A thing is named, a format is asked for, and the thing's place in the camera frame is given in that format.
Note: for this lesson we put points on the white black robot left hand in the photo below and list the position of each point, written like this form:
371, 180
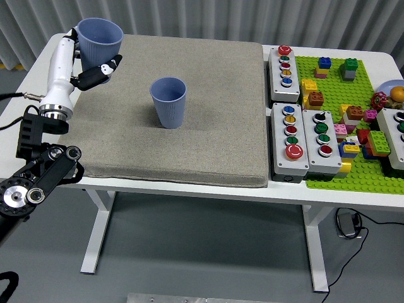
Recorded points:
60, 69

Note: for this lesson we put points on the blue ribbed plastic cup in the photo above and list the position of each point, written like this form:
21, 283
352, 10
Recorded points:
98, 47
168, 110

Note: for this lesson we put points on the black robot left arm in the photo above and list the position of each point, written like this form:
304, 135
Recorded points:
47, 176

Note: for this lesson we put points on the grey-brown fabric mat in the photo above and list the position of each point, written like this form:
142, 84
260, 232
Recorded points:
205, 126

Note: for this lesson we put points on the white table leg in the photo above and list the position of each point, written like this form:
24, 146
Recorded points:
315, 252
99, 233

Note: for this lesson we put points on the five-button box small red stop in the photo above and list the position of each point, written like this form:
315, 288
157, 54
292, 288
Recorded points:
284, 90

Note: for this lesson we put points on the five-button box large red stop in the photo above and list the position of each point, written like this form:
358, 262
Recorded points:
282, 164

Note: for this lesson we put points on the brown toy brick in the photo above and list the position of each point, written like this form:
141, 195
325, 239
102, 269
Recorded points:
315, 99

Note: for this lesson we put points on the blue yellow pink brick stack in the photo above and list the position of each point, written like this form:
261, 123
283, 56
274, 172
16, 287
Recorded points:
325, 62

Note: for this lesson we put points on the four-button box black selector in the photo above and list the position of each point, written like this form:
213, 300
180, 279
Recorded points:
325, 164

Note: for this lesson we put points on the pink toy brick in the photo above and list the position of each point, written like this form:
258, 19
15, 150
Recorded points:
340, 128

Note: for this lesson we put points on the green grey brick stack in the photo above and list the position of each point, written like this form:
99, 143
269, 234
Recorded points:
348, 74

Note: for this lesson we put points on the green studded baseplate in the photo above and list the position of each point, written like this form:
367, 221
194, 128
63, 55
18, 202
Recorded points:
353, 91

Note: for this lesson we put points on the orange white yellow brick stack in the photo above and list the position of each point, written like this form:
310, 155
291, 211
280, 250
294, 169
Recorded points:
354, 112

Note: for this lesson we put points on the yellow toy brick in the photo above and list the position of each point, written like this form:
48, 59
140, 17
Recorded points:
344, 167

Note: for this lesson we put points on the red toy brick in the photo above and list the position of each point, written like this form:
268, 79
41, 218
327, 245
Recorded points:
363, 136

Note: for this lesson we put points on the magenta toy brick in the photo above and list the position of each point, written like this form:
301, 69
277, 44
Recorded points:
370, 115

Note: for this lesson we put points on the blue toy brick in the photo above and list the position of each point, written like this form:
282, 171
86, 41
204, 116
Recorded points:
366, 154

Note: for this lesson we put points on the red toy handwheel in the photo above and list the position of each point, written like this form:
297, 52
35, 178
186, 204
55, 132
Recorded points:
378, 100

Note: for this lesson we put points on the grey power adapter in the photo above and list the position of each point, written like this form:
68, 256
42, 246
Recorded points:
345, 224

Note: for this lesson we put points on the green orange toy brick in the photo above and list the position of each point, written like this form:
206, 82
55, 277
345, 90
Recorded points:
378, 142

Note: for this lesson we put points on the pale blue plate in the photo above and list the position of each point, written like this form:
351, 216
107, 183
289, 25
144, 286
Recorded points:
386, 86

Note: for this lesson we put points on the brown toy food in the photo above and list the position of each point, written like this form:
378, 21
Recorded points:
394, 103

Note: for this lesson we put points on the white button control box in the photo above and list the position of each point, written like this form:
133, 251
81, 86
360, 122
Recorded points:
389, 139

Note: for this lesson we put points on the orange toy fruit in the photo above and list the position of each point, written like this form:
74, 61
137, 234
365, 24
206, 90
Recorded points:
397, 93

